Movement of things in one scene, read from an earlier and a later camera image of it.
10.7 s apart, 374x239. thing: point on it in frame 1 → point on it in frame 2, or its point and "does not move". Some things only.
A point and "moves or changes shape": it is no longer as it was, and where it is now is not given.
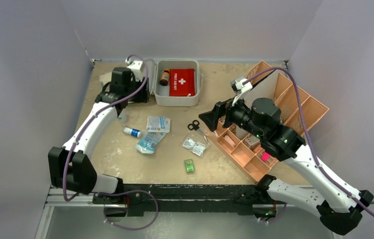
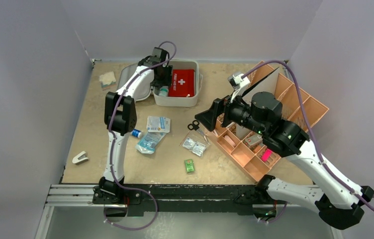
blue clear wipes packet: (148, 142) does not move
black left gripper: (143, 94) → (166, 81)
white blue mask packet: (158, 124) does not move
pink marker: (265, 156) does not move
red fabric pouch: (182, 82) does not move
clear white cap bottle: (123, 117) moves or changes shape
